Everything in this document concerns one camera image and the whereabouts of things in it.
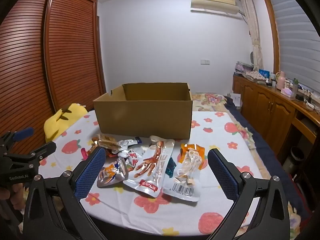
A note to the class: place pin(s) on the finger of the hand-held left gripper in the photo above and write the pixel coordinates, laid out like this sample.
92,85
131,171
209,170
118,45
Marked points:
45,148
23,132

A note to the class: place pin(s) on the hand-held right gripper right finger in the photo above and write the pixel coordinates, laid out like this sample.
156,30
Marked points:
222,172

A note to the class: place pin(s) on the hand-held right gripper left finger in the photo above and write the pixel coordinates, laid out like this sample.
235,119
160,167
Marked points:
90,172

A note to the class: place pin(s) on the silver packet with orange print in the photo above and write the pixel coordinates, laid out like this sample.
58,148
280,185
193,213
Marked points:
112,173

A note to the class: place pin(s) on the clear packet with orange label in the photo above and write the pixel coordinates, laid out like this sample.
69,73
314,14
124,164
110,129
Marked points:
187,170

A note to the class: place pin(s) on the clear sesame cracker packet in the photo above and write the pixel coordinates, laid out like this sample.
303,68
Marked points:
107,141

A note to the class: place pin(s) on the white packet with red print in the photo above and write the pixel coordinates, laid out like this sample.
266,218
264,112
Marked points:
132,161

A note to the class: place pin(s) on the white packet with blue edge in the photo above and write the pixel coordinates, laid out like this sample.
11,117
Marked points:
127,143

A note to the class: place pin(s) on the white chicken foot packet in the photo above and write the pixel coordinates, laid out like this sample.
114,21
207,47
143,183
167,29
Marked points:
152,165

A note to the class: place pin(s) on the brown cardboard box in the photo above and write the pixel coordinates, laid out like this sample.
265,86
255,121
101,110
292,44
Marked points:
142,120

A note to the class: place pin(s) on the person's left hand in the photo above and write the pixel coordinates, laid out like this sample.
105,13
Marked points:
11,195

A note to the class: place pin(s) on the yellow plush toy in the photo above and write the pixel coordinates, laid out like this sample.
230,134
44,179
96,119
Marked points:
57,125

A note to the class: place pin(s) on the strawberry printed blanket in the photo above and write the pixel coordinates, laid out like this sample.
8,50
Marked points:
220,130

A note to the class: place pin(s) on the dark blue bedsheet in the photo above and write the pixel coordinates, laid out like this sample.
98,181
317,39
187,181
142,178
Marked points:
270,152

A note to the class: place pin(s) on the white paper box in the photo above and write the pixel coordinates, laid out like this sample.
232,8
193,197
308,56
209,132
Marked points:
235,100

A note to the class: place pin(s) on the dark trash bin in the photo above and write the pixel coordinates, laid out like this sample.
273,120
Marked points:
295,158

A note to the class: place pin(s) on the floral quilt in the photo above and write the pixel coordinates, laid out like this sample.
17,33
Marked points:
212,98

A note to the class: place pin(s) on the wooden cabinet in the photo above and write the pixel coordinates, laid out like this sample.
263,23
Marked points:
262,105

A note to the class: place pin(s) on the wooden slatted wardrobe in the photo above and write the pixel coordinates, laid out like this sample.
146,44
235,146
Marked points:
70,55

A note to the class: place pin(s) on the folded floral cloth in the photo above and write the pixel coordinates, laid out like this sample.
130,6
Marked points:
255,77

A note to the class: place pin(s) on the pink tissue box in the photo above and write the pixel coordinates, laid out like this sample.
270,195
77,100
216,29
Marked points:
287,92

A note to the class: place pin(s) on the folded purple cloth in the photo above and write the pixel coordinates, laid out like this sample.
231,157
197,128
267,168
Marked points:
242,67

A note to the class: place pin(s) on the blue packets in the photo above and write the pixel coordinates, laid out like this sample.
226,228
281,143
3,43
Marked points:
264,73

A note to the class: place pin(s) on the pink thermos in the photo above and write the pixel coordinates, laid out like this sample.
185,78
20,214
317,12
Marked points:
280,81

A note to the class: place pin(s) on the white power strip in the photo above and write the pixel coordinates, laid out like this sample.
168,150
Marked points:
310,104

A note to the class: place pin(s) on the bottle with green cap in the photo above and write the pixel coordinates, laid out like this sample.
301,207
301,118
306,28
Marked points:
295,86

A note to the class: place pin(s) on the small white fan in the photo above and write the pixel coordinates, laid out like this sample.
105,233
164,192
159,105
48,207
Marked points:
251,58

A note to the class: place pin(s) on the cream patterned curtain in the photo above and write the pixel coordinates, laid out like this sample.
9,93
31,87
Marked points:
252,25

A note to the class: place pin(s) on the grey window blind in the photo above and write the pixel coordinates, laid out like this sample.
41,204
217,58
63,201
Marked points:
295,35

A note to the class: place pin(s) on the white wall switch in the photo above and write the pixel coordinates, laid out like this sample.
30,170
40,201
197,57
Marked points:
205,61

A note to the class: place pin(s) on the wooden window frame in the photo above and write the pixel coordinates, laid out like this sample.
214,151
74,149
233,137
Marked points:
271,30

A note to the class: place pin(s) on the wall air conditioner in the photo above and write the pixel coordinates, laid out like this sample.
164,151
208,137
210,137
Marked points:
215,1

